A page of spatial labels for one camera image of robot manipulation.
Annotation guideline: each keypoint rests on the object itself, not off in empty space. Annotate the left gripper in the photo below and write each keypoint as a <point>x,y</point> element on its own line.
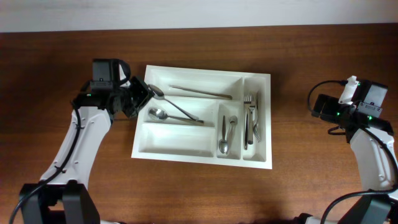
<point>146,95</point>

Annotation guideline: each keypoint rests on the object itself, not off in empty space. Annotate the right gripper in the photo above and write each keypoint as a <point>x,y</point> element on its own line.
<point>329,102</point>

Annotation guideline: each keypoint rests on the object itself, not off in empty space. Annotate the large steel spoon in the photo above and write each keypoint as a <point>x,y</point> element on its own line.
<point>159,95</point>
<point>161,115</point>

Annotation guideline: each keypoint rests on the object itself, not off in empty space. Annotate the white plastic cutlery tray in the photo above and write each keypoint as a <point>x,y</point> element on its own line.
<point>174,140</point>

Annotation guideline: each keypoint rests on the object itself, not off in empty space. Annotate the steel fork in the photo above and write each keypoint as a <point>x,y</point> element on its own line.
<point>252,106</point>
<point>256,119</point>
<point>246,107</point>

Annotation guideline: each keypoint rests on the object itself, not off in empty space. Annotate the steel kitchen tongs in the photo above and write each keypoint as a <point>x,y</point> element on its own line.
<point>202,92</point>

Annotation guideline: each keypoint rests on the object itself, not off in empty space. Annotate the small steel teaspoon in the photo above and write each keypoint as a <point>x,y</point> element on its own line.
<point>223,144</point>
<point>232,124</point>

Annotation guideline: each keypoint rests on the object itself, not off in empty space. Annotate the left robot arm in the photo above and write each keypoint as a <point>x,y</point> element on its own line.
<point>61,195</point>

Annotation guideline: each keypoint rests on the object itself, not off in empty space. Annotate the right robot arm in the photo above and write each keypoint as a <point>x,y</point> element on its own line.
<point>356,116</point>

